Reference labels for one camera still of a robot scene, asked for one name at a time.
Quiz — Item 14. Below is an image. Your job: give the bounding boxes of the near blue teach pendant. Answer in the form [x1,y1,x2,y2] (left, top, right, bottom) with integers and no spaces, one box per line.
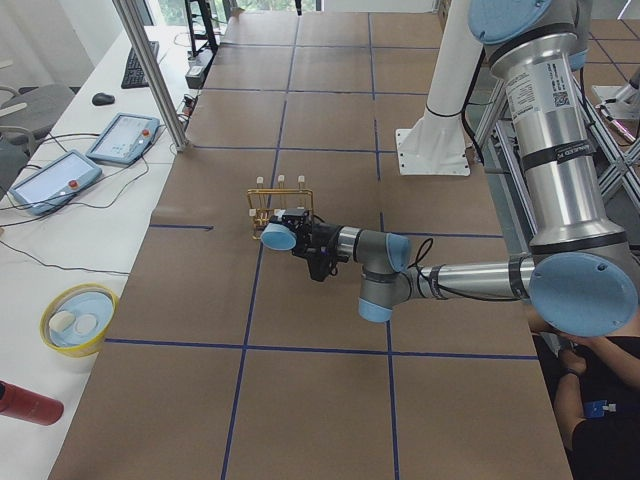
[9,150,102,215]

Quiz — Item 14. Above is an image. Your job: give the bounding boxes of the black computer mouse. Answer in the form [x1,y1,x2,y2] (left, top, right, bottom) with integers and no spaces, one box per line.
[91,92,115,106]

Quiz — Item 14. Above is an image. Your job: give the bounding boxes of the blue teach pendant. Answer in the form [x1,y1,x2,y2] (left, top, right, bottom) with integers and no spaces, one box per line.
[86,112,160,166]
[9,150,102,215]

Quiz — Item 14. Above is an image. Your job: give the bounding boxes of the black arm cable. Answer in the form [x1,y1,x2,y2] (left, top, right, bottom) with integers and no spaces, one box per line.
[404,237,436,274]

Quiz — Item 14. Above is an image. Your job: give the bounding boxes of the person in black shirt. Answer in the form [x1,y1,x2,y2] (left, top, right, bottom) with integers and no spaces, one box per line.
[527,311,639,479]

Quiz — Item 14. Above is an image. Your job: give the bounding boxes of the red thermos bottle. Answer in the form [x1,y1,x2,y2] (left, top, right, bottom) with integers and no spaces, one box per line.
[1,381,64,426]

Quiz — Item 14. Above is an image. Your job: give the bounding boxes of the far blue teach pendant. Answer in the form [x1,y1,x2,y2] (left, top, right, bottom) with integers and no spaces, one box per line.
[86,112,160,166]

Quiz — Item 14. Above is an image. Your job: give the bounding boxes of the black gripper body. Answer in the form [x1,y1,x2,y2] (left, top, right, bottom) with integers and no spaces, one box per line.
[292,219,349,265]

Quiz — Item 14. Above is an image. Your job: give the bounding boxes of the yellow rimmed blue bowl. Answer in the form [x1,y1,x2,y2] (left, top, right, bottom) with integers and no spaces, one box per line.
[39,283,119,358]

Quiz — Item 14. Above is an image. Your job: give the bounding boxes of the white round block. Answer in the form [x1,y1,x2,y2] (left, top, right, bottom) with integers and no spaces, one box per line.
[48,310,76,333]

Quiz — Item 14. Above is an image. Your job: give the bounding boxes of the aluminium frame post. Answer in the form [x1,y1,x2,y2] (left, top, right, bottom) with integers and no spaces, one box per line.
[112,0,188,152]

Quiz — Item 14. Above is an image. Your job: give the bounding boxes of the grey office chair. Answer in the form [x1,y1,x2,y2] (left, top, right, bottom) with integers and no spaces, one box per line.
[1,84,75,191]

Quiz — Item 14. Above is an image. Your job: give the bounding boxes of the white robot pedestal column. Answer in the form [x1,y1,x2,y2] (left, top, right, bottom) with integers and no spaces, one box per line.
[396,0,483,176]

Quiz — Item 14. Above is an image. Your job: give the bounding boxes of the light blue plastic cup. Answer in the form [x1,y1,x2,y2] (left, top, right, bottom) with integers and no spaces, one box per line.
[260,223,297,251]

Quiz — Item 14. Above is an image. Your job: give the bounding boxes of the white round lid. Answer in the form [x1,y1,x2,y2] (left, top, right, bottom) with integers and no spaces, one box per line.
[73,314,99,336]

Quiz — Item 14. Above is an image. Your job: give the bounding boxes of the gold wire cup holder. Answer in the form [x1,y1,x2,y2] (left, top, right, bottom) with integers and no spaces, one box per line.
[247,174,314,240]

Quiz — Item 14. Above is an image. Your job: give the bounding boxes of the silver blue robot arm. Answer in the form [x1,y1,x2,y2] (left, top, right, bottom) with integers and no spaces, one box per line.
[262,1,639,339]

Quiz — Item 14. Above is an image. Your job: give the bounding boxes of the black power strip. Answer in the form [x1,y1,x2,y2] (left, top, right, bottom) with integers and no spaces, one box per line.
[185,47,215,90]

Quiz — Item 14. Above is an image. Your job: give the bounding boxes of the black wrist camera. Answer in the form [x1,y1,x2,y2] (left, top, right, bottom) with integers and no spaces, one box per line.
[307,252,338,282]

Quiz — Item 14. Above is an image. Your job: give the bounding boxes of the black keyboard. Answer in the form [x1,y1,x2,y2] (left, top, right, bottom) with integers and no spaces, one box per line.
[121,48,148,89]

